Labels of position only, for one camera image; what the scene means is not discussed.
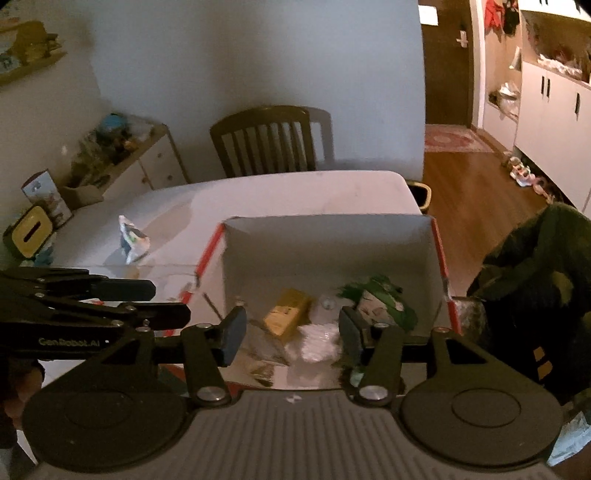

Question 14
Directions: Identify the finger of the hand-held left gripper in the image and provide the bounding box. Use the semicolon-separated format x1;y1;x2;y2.
0;268;155;302
0;295;191;332

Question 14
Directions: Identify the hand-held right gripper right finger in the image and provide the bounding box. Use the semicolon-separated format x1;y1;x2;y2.
338;305;504;407

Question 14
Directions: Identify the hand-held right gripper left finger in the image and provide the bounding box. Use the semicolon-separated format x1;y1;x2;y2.
99;305;247;408

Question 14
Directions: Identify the white plastic bag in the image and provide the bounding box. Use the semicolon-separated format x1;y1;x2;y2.
284;323;345;363

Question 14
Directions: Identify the green snack packet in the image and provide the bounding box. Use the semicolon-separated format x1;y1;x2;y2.
339;274;419;330

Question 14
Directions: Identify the yellow small box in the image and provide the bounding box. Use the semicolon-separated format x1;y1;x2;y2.
263;288;312;337

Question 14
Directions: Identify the red cardboard box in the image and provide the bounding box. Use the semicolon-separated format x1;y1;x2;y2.
178;215;462;398

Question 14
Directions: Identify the person's left hand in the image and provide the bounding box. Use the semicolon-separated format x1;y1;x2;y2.
0;357;44;448

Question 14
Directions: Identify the blue white packet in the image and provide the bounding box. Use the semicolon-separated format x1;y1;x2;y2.
117;215;152;265

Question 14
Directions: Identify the yellow black tissue box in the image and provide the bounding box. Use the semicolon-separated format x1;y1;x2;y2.
4;205;58;259

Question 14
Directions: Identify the printed picture box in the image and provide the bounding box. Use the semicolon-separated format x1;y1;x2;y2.
21;170;75;227

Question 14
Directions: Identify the wooden sideboard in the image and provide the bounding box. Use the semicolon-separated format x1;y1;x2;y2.
60;122;190;208

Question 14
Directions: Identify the black yellow trash bin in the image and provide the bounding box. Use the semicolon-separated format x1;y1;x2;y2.
407;181;432;215

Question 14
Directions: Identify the dark green jacket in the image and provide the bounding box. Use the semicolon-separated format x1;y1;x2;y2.
466;203;591;407

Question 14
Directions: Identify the wooden chair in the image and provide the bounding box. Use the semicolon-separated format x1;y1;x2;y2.
210;105;333;178

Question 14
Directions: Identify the red patterned rug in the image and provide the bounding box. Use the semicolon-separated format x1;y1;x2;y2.
424;124;497;154

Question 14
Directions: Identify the dark wooden door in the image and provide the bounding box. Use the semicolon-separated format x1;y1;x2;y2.
418;0;485;127

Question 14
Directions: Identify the red hanging clothing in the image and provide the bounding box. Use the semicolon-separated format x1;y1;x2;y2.
485;0;506;28

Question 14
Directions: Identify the black hanging bag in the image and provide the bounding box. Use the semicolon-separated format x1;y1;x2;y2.
503;0;520;35

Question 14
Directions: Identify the wooden wall shelf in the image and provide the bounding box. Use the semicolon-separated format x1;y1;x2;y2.
0;21;68;86

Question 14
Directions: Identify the white wall cabinet unit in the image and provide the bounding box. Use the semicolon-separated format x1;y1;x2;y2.
482;0;591;210

